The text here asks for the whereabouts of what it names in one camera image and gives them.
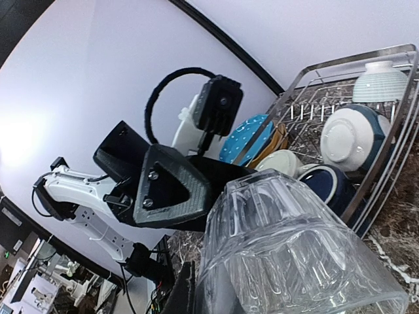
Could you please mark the clear glass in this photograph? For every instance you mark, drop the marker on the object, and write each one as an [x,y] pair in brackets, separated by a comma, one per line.
[272,246]

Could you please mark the dark blue mug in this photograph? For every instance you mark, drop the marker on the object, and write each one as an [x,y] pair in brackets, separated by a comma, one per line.
[331,185]

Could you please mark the pale green bowl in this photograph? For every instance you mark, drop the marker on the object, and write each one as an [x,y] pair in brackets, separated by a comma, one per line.
[380,82]

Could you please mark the wire metal dish rack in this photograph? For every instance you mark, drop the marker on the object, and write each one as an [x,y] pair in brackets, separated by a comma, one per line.
[323,88]

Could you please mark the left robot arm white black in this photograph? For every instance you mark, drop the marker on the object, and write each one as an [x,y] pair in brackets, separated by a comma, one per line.
[77,198]

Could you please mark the yellow dotted scalloped plate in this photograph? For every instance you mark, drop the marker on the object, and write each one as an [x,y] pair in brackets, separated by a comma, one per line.
[278,141]

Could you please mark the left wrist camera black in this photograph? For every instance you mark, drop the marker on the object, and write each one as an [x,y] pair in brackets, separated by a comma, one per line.
[217,105]

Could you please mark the white left gripper bracket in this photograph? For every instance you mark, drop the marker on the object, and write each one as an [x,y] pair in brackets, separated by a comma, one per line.
[187,136]

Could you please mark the cream ribbed cup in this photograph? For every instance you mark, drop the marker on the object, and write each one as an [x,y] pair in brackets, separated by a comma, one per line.
[284,161]

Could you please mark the blue dotted plate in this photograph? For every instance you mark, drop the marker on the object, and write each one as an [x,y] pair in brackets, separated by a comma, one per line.
[239,138]

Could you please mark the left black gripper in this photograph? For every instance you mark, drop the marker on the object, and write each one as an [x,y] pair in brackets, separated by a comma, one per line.
[158,187]

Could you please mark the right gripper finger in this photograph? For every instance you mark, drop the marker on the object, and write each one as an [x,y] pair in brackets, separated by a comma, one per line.
[186,291]

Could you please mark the left black frame post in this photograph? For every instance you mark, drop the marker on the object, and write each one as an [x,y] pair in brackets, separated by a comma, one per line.
[228,42]

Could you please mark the white saucer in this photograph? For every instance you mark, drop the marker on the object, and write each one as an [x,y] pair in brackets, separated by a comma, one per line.
[352,137]

